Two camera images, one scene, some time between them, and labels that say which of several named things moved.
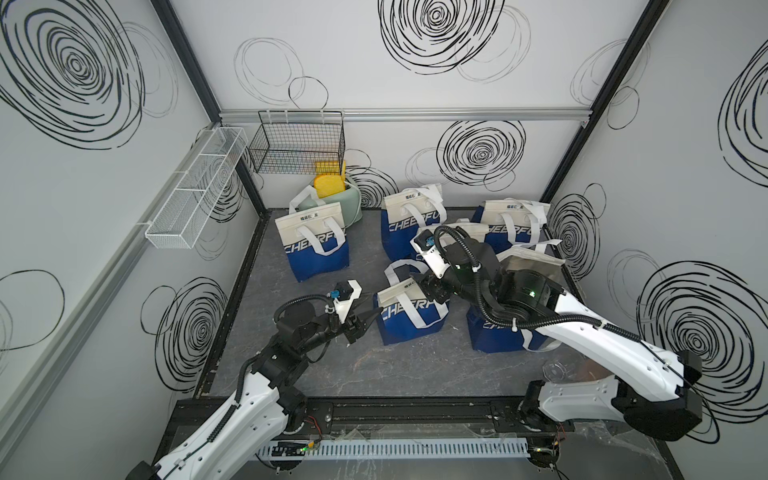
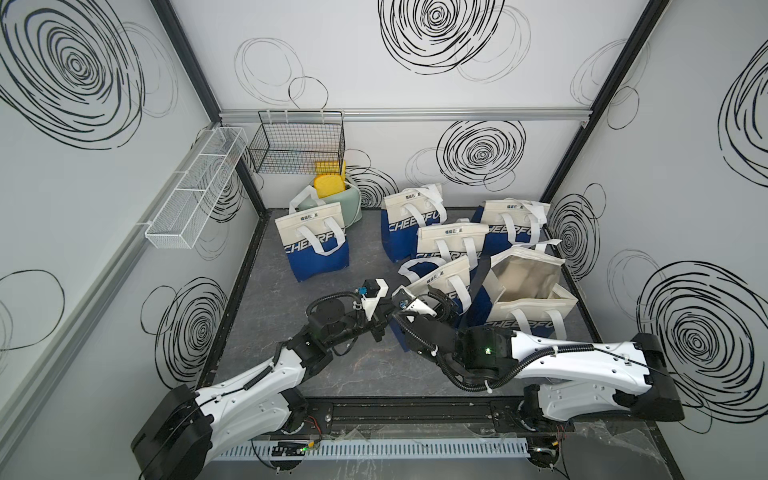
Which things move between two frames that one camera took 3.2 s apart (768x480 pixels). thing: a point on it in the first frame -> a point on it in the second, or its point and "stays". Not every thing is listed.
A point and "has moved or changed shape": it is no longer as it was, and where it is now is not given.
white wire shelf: x=179 y=221 stays
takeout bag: x=477 y=231 stays
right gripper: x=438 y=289 -> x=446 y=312
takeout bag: x=405 y=213 stays
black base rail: x=422 y=415 stays
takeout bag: x=512 y=222 stays
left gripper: x=361 y=322 -> x=377 y=322
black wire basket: x=293 y=142 stays
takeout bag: x=407 y=311 has moved or changed shape
